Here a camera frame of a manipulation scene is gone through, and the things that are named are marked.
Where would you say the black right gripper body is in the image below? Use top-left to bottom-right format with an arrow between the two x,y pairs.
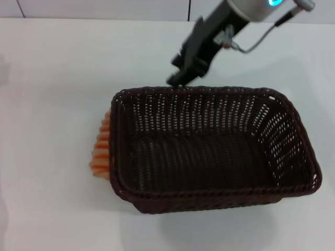
171,0 -> 252,72

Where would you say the orange striped bread roll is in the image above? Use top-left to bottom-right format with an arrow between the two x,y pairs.
88,109 -> 111,181

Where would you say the grey right arm cable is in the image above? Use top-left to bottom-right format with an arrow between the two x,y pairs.
224,6 -> 299,54

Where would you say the dark brown woven basket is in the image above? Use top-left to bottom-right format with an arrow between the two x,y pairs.
107,85 -> 323,215

